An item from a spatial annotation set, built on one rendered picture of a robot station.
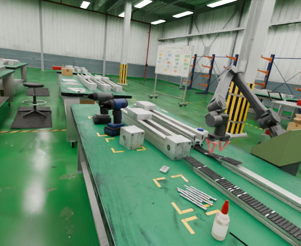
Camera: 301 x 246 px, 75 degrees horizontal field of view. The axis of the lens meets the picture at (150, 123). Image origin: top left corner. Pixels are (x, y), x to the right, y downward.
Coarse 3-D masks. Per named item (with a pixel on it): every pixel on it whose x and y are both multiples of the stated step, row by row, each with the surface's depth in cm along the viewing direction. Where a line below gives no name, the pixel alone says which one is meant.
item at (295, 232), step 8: (192, 160) 91; (200, 168) 84; (208, 168) 85; (216, 176) 79; (224, 184) 74; (232, 184) 75; (232, 192) 70; (240, 192) 70; (248, 200) 66; (256, 200) 67; (256, 208) 62; (264, 208) 63; (272, 216) 60; (280, 216) 60; (280, 224) 57; (288, 224) 57; (288, 232) 54; (296, 232) 55
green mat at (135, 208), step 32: (96, 128) 127; (96, 160) 87; (128, 160) 91; (160, 160) 94; (256, 160) 108; (128, 192) 68; (160, 192) 70; (256, 192) 77; (128, 224) 55; (160, 224) 56; (192, 224) 58; (256, 224) 61
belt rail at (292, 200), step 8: (232, 168) 93; (240, 168) 89; (248, 176) 85; (256, 176) 84; (256, 184) 82; (264, 184) 79; (272, 184) 79; (272, 192) 77; (280, 192) 74; (288, 192) 75; (288, 200) 72; (296, 200) 70; (296, 208) 70
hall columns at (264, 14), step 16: (128, 0) 980; (256, 0) 363; (272, 0) 346; (128, 16) 1002; (128, 32) 1026; (256, 32) 353; (256, 48) 364; (256, 64) 377; (240, 96) 384; (224, 112) 420; (240, 112) 396; (240, 128) 412
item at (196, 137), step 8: (152, 112) 161; (160, 112) 155; (152, 120) 149; (160, 120) 140; (168, 120) 142; (176, 120) 137; (168, 128) 130; (176, 128) 122; (184, 128) 127; (192, 128) 122; (184, 136) 116; (192, 136) 110; (200, 136) 115; (192, 144) 112; (200, 144) 115
